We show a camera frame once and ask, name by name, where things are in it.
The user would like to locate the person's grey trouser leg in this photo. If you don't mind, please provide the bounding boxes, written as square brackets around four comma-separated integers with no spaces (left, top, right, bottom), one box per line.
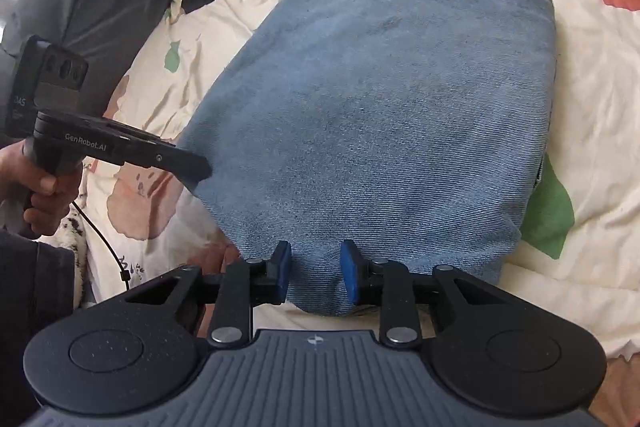
[0,232,76,427]

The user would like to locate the black cable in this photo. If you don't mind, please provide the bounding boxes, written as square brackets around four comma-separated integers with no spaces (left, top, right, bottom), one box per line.
[70,201,132,293]

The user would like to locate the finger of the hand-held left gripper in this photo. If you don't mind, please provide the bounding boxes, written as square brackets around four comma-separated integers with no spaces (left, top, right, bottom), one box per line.
[150,146,212,195]

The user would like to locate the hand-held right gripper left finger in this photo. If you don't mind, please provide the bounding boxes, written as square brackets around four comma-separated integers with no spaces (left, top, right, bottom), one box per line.
[122,240,293,349]

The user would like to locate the blue denim drawstring pants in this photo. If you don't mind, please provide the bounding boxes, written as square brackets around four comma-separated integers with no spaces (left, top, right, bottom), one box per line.
[177,0,558,318]

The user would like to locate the person's left hand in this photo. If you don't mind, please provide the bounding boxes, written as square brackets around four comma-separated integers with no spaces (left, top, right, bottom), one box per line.
[0,141,83,238]

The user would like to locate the white fluffy spotted blanket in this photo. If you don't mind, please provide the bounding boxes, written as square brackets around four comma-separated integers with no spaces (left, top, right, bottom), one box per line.
[50,214,93,310]

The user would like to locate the cream bear print bed sheet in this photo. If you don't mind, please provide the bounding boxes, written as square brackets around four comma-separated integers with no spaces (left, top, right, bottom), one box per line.
[75,0,640,408]

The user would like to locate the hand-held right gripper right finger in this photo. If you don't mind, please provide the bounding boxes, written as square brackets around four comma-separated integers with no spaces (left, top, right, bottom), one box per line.
[339,239,511,349]

